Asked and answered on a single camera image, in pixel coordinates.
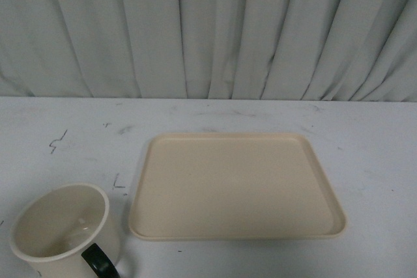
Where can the cream mug with black handle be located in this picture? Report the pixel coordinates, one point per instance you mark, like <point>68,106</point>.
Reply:
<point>68,232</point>

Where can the beige rectangular plastic tray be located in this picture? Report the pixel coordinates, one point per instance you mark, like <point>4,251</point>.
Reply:
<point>234,186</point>

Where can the grey-white pleated curtain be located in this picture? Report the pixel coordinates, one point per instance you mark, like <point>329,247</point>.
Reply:
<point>346,50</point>

